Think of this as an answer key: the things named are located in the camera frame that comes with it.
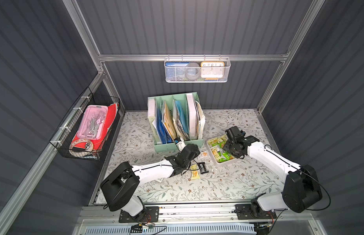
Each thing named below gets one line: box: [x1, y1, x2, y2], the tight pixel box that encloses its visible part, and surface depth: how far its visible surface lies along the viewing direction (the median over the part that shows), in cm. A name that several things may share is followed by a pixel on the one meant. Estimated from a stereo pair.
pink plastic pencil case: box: [76, 104, 109, 141], surface depth 74 cm
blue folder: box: [156, 107, 174, 145], surface depth 89 cm
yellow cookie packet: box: [189, 164, 201, 180], surface depth 87 cm
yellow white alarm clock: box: [200, 61, 226, 79], surface depth 91 cm
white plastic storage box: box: [206, 134, 240, 166], surface depth 93 cm
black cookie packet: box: [197, 162, 209, 175], surface depth 90 cm
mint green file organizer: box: [147, 92, 205, 154], surface depth 91 cm
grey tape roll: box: [185, 62, 201, 81], surface depth 89 cm
